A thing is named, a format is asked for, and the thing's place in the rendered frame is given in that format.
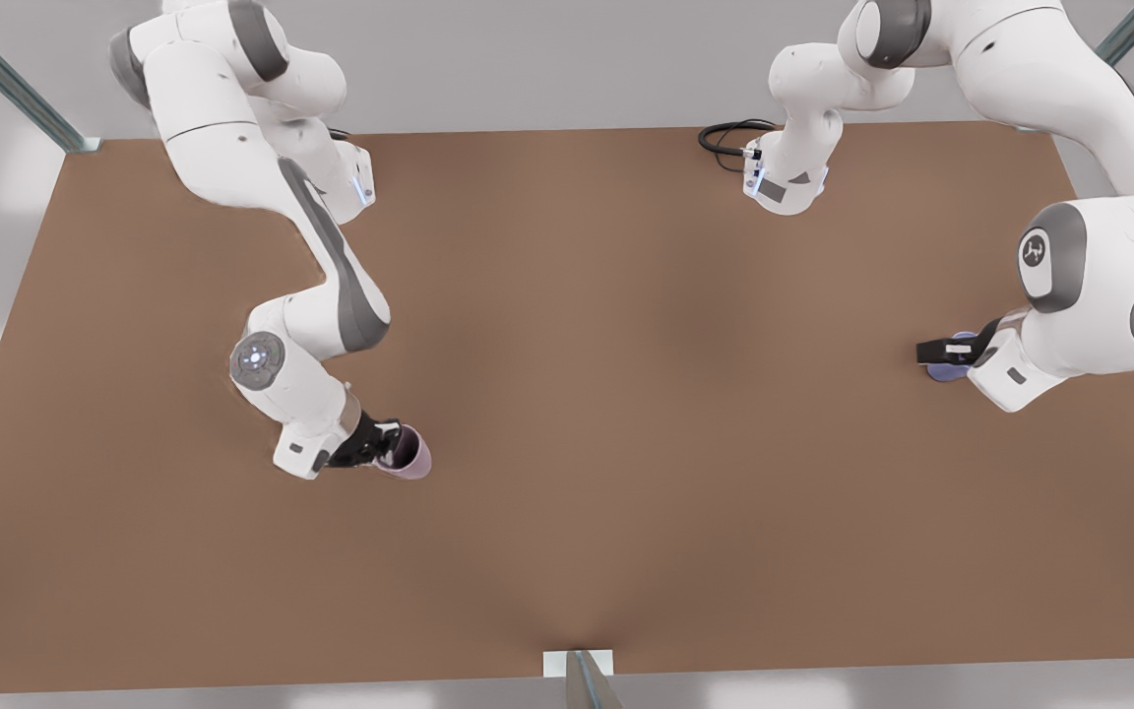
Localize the purple cup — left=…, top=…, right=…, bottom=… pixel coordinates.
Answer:
left=924, top=331, right=979, bottom=384

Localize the pink cup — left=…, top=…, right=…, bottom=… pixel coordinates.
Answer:
left=376, top=424, right=432, bottom=482

